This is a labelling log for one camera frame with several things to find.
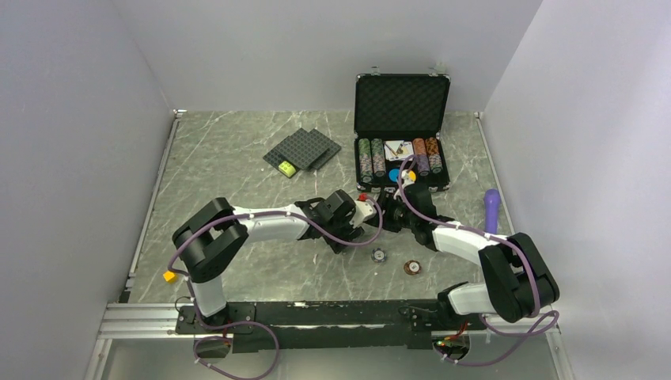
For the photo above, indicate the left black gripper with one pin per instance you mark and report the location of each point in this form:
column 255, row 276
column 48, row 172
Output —
column 350, row 233

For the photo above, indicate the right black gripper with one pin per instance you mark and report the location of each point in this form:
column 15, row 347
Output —
column 387, row 203

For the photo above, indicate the purple-grey chip stack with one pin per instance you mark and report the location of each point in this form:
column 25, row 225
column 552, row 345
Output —
column 379, row 166

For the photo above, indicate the purple chip stack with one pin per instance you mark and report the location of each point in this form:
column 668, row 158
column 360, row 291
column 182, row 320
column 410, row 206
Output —
column 423, row 165

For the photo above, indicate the grey chip stack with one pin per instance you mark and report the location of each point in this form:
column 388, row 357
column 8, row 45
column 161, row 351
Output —
column 365, row 165

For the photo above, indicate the small chip stack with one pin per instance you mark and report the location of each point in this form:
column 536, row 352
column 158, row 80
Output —
column 435, row 162

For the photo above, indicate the dark green chip stack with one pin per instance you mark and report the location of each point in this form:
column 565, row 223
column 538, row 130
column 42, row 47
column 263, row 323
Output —
column 377, row 149

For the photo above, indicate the red chip stack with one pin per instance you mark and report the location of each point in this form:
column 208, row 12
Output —
column 419, row 147

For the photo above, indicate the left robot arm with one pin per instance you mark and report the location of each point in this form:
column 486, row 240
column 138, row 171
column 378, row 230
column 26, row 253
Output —
column 208, row 241

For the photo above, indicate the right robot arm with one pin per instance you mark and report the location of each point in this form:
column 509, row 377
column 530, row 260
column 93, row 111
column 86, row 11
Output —
column 516, row 280

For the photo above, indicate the blue dealer button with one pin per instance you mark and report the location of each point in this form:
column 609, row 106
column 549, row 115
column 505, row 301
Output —
column 393, row 175

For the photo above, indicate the yellow-green dice block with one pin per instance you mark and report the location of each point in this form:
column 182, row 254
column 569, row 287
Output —
column 287, row 169

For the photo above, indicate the playing cards deck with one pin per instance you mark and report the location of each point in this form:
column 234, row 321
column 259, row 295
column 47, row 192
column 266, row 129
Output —
column 397, row 150

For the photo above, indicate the dark foam pad top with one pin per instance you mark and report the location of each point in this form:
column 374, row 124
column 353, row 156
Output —
column 301, row 149

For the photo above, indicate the purple cylinder object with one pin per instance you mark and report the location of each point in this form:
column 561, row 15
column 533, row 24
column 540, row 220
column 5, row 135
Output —
column 491, row 201

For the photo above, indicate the black poker case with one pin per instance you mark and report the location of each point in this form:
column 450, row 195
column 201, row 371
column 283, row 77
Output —
column 397, row 107

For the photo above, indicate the small yellow object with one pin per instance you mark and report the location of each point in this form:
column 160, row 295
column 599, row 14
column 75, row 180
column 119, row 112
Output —
column 170, row 277

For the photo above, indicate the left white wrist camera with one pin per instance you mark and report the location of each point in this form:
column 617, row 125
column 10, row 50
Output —
column 365, row 208

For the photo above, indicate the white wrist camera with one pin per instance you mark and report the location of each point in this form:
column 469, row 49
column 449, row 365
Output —
column 365, row 208
column 399, row 193

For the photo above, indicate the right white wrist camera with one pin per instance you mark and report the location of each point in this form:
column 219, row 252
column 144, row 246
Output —
column 399, row 193

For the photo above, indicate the black base frame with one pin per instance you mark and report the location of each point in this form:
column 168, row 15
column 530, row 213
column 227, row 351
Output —
column 256, row 326

